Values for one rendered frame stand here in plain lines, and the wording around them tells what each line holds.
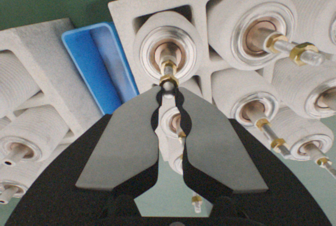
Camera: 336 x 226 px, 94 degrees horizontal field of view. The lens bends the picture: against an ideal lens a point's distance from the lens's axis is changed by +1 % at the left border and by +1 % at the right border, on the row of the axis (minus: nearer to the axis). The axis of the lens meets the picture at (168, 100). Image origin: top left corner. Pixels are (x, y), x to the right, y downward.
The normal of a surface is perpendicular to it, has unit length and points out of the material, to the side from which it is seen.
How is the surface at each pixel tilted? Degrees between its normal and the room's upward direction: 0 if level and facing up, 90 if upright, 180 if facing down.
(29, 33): 90
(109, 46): 0
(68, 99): 90
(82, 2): 0
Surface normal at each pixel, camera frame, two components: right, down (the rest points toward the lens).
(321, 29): -0.62, 0.62
